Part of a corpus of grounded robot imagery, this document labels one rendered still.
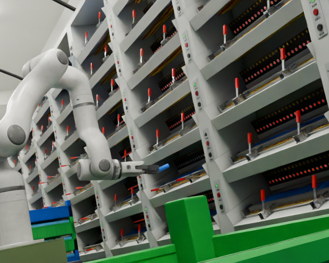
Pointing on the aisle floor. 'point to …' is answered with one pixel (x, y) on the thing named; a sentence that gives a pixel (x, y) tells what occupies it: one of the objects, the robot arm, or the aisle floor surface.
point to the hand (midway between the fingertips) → (152, 169)
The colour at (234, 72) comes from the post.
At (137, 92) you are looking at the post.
